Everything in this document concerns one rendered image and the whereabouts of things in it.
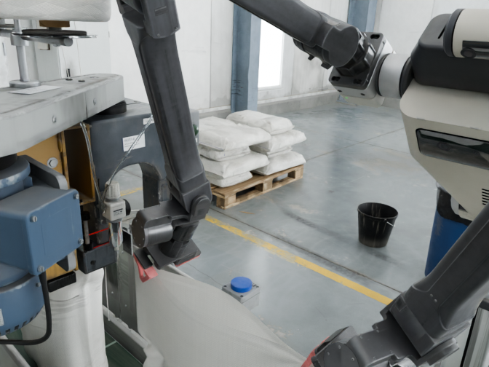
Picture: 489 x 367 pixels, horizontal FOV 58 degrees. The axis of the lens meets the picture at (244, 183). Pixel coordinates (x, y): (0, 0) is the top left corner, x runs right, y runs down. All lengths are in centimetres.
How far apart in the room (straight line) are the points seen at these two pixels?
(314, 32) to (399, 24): 855
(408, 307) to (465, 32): 40
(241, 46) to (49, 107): 626
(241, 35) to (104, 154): 603
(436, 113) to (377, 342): 47
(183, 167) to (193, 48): 565
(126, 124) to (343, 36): 47
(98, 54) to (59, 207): 426
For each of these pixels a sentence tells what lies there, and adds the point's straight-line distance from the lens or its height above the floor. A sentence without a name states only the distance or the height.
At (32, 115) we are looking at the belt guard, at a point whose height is 141.
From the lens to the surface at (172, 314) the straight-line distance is 93.
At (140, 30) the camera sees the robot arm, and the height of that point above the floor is 152.
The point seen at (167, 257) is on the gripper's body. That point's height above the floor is 108.
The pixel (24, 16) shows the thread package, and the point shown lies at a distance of 69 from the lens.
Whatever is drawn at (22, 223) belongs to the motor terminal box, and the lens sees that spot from 62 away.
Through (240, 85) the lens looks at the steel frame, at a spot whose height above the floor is 58.
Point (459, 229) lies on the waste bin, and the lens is 287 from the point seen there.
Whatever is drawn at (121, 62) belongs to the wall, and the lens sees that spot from 572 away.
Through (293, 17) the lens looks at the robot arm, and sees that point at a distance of 78.
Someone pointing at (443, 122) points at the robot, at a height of 138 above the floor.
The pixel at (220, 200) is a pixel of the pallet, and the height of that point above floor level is 7.
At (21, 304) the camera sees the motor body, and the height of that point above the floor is 114.
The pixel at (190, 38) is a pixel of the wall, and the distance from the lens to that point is 635.
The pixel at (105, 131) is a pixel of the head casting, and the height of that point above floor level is 132.
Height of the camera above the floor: 154
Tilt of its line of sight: 20 degrees down
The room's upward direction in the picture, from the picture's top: 2 degrees clockwise
